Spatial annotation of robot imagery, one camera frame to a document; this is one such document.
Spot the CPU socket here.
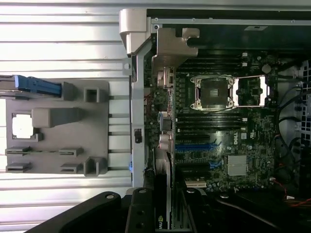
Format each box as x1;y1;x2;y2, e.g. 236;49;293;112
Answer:
190;74;236;112

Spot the black wire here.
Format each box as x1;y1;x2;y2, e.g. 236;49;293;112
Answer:
276;83;305;149

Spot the green RAM stick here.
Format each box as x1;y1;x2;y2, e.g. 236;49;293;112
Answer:
5;150;62;155

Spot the silver CPU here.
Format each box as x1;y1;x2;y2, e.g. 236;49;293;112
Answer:
11;116;34;139

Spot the blue expansion slot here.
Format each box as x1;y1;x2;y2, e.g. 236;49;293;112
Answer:
174;144;215;153

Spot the grey parts rack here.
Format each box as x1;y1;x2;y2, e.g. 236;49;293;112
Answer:
5;80;111;177

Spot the silver chipset heatsink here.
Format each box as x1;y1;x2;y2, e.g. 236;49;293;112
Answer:
226;154;249;176

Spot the green motherboard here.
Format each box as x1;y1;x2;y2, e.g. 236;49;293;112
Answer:
143;54;280;195

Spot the open grey PC case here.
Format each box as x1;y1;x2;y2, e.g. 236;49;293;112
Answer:
119;8;311;233

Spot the metal socket cover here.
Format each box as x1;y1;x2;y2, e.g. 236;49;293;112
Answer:
232;75;271;108

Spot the hard disk with blue carrier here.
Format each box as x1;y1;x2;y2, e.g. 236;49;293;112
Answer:
0;74;63;100

